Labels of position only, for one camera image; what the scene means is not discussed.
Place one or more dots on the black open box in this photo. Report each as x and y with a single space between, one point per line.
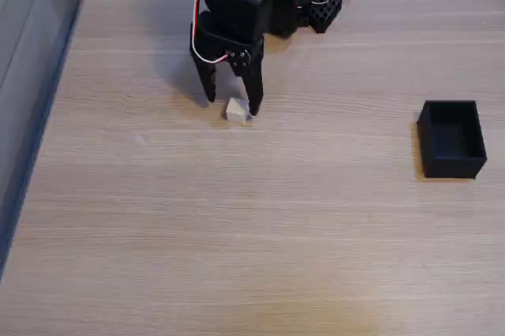
451 156

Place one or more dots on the white block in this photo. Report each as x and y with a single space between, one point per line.
236 111

